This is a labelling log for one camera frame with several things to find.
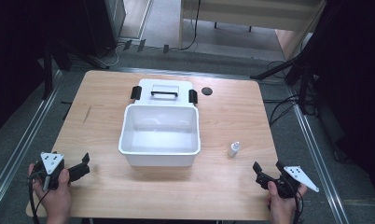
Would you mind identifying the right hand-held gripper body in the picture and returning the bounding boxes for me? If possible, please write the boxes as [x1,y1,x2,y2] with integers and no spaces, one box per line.
[256,165,320,200]

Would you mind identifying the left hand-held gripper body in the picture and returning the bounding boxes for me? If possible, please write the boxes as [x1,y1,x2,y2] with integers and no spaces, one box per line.
[32,151,71,191]

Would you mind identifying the person's right hand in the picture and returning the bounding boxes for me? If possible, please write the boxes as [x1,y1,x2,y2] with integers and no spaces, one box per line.
[266,180,308,224]

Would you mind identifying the person's left hand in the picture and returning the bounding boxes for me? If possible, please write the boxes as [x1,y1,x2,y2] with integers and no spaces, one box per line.
[27,163,73,224]

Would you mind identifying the small white dropper bottle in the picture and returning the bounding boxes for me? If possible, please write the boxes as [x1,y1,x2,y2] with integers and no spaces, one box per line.
[227,141,242,159]

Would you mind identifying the white open storage box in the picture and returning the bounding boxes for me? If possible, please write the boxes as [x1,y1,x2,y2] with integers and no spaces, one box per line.
[118,104,201,168]

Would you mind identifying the black tripod stand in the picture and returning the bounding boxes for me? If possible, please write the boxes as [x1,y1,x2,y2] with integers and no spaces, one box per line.
[250,46,322,116]

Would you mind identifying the black metal stand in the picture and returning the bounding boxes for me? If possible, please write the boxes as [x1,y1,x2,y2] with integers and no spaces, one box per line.
[40,34,74,101]

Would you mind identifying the dark power strip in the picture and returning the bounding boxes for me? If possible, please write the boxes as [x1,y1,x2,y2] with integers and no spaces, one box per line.
[84,54,111,70]

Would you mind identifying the black cabinet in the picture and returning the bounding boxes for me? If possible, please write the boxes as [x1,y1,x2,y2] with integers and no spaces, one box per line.
[82,0,128,58]

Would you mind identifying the light wooden bench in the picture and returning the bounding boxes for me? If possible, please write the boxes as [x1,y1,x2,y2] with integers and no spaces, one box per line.
[178,0,327,60]

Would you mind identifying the metal floor rail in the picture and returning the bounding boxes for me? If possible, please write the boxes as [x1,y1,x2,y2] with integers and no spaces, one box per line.
[0,70,64,217]
[287,88,352,224]

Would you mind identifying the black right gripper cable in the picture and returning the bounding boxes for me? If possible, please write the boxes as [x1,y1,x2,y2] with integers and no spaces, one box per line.
[291,186,305,224]

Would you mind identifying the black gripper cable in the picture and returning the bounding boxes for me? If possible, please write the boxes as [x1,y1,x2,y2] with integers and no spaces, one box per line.
[291,186,305,224]
[27,174,51,224]

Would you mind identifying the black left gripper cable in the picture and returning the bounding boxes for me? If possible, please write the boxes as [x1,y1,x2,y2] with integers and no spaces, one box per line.
[27,174,51,224]

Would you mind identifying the black floor cables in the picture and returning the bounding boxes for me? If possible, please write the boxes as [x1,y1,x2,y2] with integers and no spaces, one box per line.
[262,60,317,127]

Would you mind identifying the thin white cable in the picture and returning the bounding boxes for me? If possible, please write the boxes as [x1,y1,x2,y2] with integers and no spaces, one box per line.
[104,43,126,68]

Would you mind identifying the white lid with black handle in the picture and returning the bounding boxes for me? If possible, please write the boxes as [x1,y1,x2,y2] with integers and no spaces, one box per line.
[130,78,199,107]

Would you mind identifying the black hanging cable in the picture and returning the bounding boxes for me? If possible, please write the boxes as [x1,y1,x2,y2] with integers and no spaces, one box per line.
[178,0,202,51]

